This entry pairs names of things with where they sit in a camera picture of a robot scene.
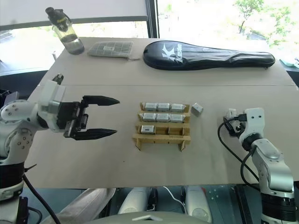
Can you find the pale green object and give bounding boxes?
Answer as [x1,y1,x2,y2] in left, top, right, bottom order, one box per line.
[279,58,299,69]

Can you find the black racket cover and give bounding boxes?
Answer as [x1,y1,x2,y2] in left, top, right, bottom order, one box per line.
[142,41,276,70]

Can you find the dark grey box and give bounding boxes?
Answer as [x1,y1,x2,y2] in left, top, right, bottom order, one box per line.
[0,89,19,108]

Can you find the wooden tiered rack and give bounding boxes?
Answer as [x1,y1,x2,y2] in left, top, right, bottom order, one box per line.
[132,102,192,152]

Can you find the white rounded robot shell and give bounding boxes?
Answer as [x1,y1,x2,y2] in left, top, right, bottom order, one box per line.
[184,185,213,224]
[118,186,152,215]

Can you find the grey robot torso top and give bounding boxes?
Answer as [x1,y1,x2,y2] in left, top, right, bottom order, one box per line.
[92,211,211,224]

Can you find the black window frame post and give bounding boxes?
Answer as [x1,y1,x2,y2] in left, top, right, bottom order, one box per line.
[146,0,160,39]

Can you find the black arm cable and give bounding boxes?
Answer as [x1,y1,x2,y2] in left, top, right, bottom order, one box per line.
[22,174,62,224]
[217,113,260,187]

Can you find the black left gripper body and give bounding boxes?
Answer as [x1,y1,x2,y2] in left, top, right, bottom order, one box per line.
[57,99,89,139]

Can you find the white roller blind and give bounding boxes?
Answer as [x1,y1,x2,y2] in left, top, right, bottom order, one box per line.
[0,0,148,26]

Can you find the grey gridded plastic packet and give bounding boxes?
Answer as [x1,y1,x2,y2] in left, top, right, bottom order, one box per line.
[87,41,135,62]

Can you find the thin white cable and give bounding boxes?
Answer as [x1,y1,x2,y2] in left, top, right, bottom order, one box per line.
[163,186,187,212]

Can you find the small white boxy object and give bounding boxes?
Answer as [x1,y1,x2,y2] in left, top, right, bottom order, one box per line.
[224,108,239,117]

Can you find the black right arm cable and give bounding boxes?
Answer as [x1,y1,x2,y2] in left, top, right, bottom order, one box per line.
[217,113,260,187]

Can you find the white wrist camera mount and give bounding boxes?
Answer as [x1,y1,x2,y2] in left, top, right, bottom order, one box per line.
[37,74,66,133]
[238,107,266,140]

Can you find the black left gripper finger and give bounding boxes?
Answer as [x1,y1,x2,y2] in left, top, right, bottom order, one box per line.
[69,128,118,141]
[81,95,121,108]

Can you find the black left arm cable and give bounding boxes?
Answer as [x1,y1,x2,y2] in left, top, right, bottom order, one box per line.
[22,174,62,224]

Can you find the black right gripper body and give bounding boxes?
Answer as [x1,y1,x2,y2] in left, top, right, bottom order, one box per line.
[223,115,246,139]

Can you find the black upright bracket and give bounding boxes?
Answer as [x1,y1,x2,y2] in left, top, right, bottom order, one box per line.
[16,196,29,224]

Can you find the clear water bottle black cap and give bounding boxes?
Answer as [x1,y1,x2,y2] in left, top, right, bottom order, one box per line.
[45,7,85,56]

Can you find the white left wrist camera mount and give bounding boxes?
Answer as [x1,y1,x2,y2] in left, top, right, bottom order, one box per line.
[37,74,66,133]

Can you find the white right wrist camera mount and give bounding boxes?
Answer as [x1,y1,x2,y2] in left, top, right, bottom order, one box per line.
[238,107,266,140]

